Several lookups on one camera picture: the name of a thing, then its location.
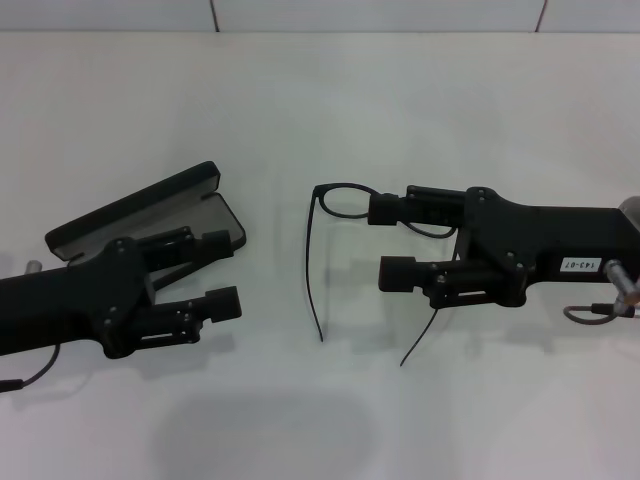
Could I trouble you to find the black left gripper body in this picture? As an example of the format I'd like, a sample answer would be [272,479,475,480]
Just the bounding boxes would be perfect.
[0,238,157,359]

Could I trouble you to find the left arm cable with plug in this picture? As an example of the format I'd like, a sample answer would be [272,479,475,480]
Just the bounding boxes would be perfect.
[0,343,62,392]

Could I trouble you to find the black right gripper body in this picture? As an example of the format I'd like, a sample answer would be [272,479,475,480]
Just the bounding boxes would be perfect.
[457,187,625,307]

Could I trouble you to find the black glasses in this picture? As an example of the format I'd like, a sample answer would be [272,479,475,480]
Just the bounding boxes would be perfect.
[307,182,462,369]

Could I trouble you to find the black glasses case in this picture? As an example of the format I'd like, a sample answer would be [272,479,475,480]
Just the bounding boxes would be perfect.
[44,160,247,265]

